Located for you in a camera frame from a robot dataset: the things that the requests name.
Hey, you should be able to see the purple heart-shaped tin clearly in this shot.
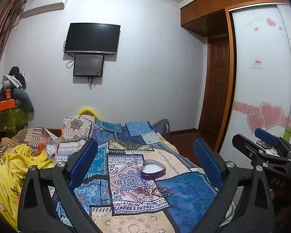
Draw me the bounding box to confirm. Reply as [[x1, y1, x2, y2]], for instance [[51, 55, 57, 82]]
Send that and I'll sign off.
[[140, 159, 166, 180]]

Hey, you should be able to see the patchwork printed blanket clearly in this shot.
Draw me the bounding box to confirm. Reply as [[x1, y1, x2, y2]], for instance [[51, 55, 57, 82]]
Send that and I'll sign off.
[[48, 114, 231, 233]]

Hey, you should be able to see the dark bead bracelet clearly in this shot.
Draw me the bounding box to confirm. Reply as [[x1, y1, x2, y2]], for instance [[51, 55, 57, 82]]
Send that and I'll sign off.
[[158, 187, 173, 197]]

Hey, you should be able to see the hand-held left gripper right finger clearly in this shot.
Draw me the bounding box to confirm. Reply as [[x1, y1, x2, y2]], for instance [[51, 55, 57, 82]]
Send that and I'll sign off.
[[193, 138, 276, 233]]

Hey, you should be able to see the yellow fluffy object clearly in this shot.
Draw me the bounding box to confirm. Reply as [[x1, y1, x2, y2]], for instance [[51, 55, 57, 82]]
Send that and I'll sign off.
[[76, 105, 100, 121]]

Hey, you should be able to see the wooden wardrobe with heart print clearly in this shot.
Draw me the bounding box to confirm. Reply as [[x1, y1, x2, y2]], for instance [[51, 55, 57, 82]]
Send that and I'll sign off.
[[180, 0, 291, 173]]

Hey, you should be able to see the green patterned cloth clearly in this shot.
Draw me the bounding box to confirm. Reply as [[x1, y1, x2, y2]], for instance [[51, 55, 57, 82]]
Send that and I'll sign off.
[[0, 107, 29, 133]]

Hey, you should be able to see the striped orange brown quilt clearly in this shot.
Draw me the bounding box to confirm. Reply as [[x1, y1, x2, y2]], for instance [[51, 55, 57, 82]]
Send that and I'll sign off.
[[1, 126, 54, 157]]

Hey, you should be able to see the black wall television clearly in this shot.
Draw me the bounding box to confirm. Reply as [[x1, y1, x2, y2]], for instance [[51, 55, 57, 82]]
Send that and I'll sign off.
[[64, 23, 121, 54]]

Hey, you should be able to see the orange box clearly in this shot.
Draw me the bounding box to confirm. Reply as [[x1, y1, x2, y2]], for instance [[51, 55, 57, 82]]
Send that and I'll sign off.
[[0, 99, 16, 111]]

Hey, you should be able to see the yellow blanket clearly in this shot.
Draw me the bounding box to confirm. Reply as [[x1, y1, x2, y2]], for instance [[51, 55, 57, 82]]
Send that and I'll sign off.
[[0, 143, 56, 229]]

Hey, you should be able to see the dark purple cloth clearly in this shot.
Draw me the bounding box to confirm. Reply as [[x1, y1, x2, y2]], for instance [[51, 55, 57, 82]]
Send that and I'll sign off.
[[152, 119, 171, 140]]

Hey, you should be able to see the brown striped curtain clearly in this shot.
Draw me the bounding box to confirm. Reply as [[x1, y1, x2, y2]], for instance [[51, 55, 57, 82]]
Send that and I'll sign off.
[[0, 0, 27, 139]]

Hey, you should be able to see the silver charm bracelet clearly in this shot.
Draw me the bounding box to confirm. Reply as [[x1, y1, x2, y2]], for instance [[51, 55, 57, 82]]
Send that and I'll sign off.
[[256, 140, 280, 155]]

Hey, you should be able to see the small black wall monitor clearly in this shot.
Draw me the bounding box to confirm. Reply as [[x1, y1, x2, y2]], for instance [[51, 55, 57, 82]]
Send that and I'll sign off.
[[73, 54, 105, 77]]

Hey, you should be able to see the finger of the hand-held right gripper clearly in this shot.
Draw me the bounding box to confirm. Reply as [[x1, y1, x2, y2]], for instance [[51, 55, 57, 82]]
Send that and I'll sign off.
[[232, 133, 291, 167], [254, 128, 285, 151]]

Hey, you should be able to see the red and white paper sticker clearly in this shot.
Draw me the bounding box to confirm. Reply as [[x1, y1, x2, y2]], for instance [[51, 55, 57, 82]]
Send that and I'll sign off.
[[250, 58, 264, 69]]

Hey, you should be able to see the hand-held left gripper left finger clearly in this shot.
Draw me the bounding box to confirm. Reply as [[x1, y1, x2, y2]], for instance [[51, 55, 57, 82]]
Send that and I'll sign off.
[[17, 138, 105, 233]]

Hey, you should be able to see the pile of clothes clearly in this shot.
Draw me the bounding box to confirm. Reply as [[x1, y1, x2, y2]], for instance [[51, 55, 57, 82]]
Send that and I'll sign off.
[[0, 66, 35, 117]]

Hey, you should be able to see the red bead bracelet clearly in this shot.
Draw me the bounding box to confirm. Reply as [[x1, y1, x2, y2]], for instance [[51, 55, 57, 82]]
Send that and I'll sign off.
[[137, 186, 158, 196]]

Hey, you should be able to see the white air conditioner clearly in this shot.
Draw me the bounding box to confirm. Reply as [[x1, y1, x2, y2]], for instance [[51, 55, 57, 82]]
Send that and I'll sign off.
[[23, 0, 69, 14]]

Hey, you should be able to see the brown wooden door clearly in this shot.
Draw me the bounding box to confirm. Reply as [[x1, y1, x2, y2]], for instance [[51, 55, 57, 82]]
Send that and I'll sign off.
[[198, 35, 231, 151]]

